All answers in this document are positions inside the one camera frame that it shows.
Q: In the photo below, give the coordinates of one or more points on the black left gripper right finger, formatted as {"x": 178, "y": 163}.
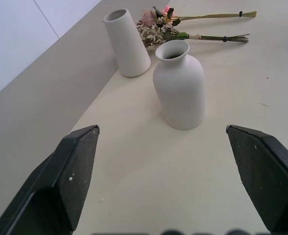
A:
{"x": 264, "y": 176}

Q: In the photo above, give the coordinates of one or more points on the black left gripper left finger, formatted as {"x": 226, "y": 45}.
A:
{"x": 60, "y": 178}

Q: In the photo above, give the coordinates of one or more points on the round white flared-neck vase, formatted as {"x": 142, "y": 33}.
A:
{"x": 180, "y": 90}

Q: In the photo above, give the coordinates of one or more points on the tall white cylindrical vase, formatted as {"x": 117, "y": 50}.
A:
{"x": 129, "y": 46}

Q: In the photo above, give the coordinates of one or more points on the white baby's-breath flower bunch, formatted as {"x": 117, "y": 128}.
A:
{"x": 156, "y": 34}

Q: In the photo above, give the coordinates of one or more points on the pink rose flower bunch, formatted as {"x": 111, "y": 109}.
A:
{"x": 168, "y": 16}

